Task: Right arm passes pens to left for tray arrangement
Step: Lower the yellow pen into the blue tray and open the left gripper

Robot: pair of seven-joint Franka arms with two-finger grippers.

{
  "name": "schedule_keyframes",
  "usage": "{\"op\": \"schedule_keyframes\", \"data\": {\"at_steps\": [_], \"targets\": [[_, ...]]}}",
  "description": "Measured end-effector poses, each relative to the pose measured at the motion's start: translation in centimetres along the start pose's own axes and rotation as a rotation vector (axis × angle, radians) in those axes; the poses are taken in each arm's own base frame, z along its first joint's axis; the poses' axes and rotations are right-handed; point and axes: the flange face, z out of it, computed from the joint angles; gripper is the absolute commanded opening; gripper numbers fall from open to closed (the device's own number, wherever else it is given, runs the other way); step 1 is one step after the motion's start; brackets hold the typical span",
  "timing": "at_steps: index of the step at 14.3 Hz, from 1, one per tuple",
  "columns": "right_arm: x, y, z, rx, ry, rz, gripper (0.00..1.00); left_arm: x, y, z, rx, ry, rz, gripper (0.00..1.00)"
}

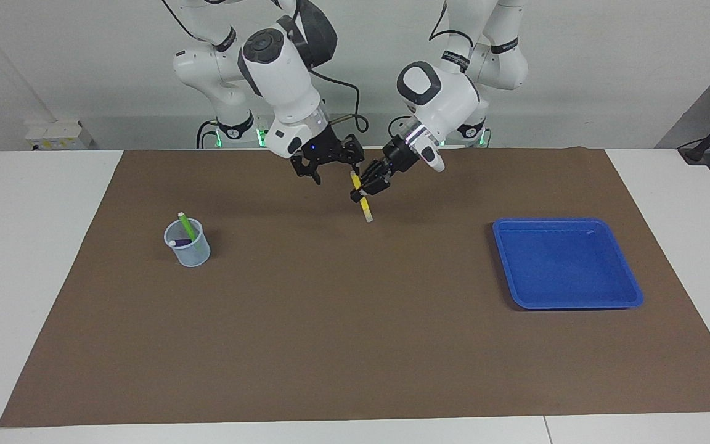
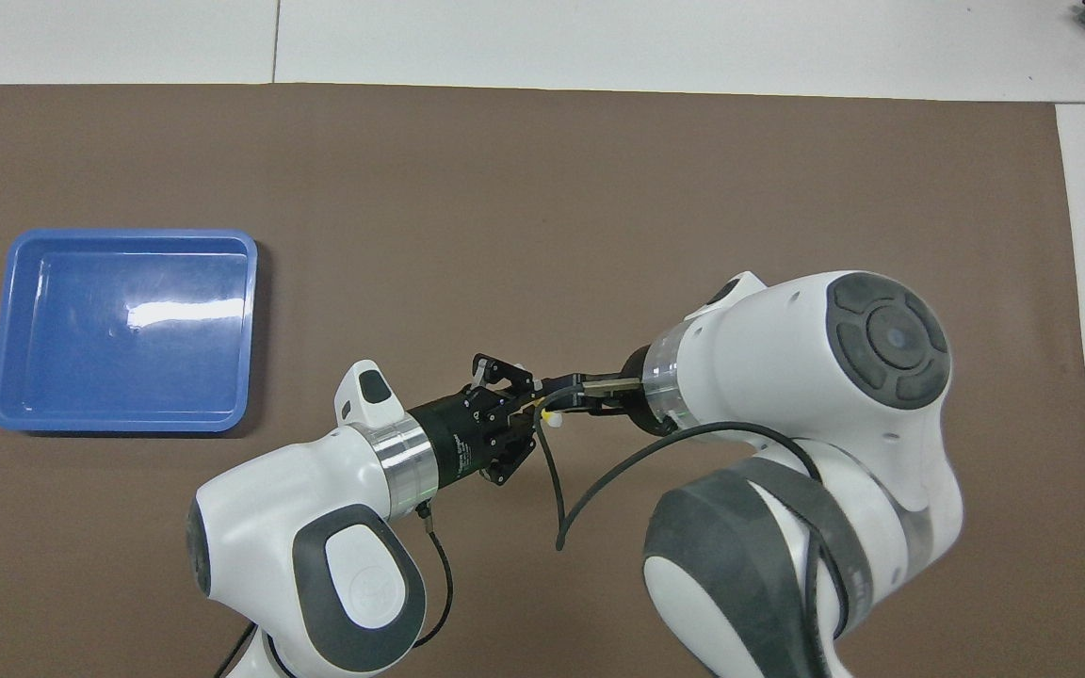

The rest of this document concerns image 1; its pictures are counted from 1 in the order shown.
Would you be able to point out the yellow highlighter pen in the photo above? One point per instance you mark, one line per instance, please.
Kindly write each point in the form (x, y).
(366, 209)

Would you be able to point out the purple highlighter pen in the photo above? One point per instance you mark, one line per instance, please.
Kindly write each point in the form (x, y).
(185, 244)

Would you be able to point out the green highlighter pen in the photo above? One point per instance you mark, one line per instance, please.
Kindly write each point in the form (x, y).
(188, 228)

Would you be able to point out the white wall socket box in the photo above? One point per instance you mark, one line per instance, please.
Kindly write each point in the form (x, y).
(56, 134)

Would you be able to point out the blue plastic tray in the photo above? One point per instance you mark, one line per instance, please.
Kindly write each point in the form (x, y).
(567, 265)

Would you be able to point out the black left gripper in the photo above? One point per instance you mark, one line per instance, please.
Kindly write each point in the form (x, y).
(401, 155)

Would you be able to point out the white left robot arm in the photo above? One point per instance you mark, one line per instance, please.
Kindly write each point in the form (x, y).
(447, 98)

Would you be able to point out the clear plastic measuring cup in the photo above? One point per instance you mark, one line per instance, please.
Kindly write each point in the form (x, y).
(196, 255)

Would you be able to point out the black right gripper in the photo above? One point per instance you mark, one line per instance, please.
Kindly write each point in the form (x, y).
(325, 151)

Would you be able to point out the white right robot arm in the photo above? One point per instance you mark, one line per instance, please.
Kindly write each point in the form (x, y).
(281, 74)

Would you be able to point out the brown table mat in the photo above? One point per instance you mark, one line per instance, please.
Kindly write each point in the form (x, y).
(355, 320)

